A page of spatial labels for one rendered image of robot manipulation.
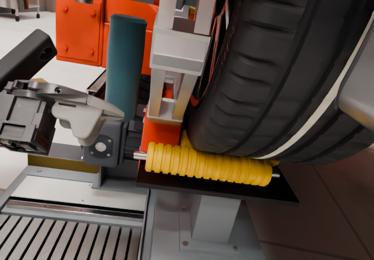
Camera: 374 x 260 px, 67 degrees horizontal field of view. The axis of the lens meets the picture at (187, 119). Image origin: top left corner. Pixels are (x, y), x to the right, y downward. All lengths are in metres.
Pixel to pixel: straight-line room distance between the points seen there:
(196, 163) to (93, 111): 0.23
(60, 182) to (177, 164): 0.74
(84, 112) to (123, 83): 0.32
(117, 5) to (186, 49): 0.75
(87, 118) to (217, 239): 0.52
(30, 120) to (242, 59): 0.27
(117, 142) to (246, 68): 0.70
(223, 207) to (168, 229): 0.18
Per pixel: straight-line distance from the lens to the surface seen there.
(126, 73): 0.70
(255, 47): 0.29
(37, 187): 1.20
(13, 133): 0.40
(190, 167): 0.53
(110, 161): 0.98
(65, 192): 1.16
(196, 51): 0.33
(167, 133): 0.60
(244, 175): 0.56
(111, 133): 0.93
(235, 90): 0.31
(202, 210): 0.73
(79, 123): 0.39
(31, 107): 0.41
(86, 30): 1.07
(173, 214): 0.87
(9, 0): 0.46
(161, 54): 0.33
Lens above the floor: 0.80
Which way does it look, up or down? 23 degrees down
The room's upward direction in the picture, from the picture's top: 11 degrees clockwise
